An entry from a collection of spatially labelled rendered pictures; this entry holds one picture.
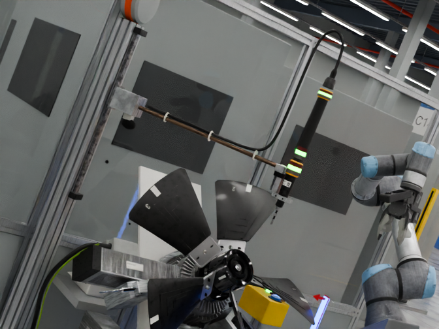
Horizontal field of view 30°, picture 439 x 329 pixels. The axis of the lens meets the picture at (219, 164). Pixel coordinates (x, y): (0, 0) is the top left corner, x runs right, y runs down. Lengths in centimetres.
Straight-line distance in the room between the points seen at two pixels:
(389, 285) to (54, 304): 123
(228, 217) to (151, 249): 27
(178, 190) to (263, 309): 71
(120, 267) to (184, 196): 29
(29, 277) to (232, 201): 75
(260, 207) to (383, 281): 61
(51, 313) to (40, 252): 35
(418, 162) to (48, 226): 127
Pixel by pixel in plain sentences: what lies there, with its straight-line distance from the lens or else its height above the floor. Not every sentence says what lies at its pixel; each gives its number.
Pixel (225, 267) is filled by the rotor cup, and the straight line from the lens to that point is 245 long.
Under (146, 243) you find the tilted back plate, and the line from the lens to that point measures 267.
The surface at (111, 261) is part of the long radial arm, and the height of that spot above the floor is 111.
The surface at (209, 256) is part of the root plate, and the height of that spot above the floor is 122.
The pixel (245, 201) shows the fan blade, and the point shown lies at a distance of 268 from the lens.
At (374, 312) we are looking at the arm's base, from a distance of 301.
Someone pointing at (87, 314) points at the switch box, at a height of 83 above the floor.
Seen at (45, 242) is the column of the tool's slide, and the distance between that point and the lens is 286.
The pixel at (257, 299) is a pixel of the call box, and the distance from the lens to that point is 303.
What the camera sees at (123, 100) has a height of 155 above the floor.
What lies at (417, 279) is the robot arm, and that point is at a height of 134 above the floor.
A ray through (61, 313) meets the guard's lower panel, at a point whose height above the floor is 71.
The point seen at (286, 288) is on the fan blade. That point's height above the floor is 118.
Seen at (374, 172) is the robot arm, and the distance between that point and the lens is 292.
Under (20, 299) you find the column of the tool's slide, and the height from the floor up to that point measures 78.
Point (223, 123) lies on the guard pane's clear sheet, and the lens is 323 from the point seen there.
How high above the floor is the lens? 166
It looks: 4 degrees down
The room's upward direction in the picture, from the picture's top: 22 degrees clockwise
